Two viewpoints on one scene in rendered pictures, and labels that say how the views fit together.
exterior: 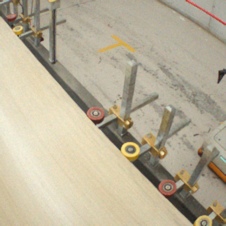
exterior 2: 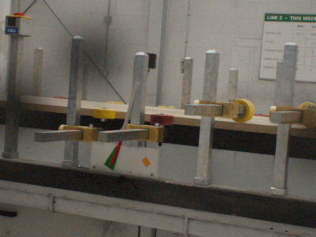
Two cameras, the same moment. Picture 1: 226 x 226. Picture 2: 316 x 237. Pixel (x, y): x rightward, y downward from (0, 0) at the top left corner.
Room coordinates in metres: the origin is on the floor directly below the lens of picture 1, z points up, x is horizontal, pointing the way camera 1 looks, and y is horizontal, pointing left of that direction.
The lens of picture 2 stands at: (4.07, -0.03, 1.01)
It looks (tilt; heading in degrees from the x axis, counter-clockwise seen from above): 3 degrees down; 157
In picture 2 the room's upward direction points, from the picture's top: 4 degrees clockwise
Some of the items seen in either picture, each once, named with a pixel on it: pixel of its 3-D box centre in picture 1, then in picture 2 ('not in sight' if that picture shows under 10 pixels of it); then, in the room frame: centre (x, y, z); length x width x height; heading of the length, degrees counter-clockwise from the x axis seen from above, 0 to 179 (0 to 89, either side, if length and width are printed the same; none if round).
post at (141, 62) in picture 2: (25, 16); (137, 123); (1.98, 0.79, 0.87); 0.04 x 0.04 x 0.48; 43
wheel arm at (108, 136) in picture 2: (32, 14); (135, 135); (2.07, 0.75, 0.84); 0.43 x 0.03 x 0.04; 133
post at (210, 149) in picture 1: (194, 178); not in sight; (0.70, -0.40, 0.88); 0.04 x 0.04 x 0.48; 43
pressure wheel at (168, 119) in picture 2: (12, 21); (161, 129); (1.94, 0.90, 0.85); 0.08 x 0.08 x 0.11
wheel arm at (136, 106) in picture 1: (126, 111); not in sight; (1.13, -0.07, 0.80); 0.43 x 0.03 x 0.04; 133
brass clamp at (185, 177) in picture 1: (187, 182); not in sight; (0.71, -0.38, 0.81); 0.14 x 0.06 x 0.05; 43
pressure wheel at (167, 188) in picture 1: (165, 192); not in sight; (0.63, -0.26, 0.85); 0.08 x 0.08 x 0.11
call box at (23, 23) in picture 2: (53, 3); (18, 26); (1.61, 0.44, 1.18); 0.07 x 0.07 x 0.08; 43
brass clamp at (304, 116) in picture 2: not in sight; (293, 115); (2.37, 1.14, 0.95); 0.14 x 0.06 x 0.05; 43
